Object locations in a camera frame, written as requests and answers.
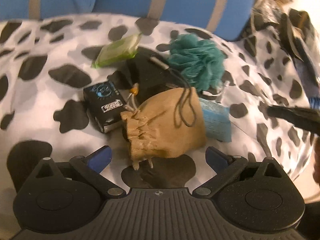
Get blue tissue pack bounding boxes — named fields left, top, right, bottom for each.
left=199, top=98, right=232, bottom=142

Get tan burlap drawstring pouch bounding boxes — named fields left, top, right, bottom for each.
left=120, top=87, right=207, bottom=170

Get cow print blanket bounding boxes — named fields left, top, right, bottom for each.
left=1, top=14, right=319, bottom=239

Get black tissue pack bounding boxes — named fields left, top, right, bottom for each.
left=83, top=81, right=126, bottom=133

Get teal mesh bath loofah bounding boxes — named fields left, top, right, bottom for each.
left=168, top=34, right=225, bottom=92

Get dark clutter pile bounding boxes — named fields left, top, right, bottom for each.
left=250, top=0, right=319, bottom=86

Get blue striped cushion right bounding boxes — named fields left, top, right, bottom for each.
left=93, top=0, right=254, bottom=41

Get black pouch with cord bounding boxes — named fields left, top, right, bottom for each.
left=124, top=52, right=196, bottom=128

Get green wet wipes pack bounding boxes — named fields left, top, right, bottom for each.
left=92, top=34, right=142, bottom=68

